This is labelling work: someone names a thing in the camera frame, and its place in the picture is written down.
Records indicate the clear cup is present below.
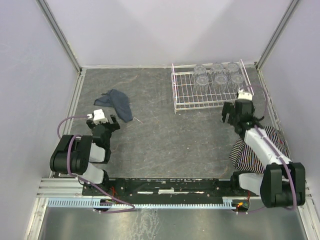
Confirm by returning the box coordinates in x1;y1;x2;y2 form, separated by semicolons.
209;62;224;76
225;62;240;75
193;76;209;96
211;74;228;94
229;73;244;92
191;64;207;83

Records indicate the white wire dish rack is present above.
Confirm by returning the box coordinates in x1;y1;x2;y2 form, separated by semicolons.
171;60;254;113

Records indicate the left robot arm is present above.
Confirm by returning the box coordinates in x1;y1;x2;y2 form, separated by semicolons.
49;114;121;188

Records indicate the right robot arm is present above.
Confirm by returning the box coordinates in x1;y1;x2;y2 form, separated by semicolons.
221;99;306;210

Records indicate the dark blue cloth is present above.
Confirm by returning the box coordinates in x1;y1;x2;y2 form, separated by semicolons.
94;89;133;123

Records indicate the striped cloth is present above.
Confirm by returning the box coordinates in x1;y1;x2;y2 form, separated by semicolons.
229;117;292;174

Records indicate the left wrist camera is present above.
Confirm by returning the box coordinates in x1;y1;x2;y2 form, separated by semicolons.
93;109;109;125

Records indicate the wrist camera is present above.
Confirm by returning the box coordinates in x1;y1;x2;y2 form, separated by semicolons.
93;109;109;125
237;90;253;101

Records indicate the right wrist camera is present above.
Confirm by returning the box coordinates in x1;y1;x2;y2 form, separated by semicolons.
237;90;253;101

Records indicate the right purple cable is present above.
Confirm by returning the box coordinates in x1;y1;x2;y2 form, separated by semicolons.
234;84;298;215

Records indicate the purple cable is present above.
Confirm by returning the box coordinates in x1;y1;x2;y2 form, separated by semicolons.
56;115;136;214
234;84;298;215

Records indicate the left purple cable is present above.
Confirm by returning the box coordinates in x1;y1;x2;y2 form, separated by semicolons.
56;115;136;214

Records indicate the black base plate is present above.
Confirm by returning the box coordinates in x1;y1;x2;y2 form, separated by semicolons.
98;177;257;205

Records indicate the blue cable duct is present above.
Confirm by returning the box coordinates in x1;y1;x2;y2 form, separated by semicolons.
47;197;236;210

